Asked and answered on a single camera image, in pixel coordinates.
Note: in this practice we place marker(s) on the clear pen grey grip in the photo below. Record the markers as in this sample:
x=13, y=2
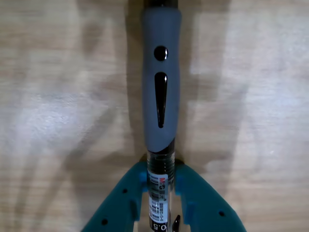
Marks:
x=149, y=96

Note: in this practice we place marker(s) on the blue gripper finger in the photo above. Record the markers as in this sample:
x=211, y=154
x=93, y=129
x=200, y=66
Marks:
x=207, y=205
x=118, y=205

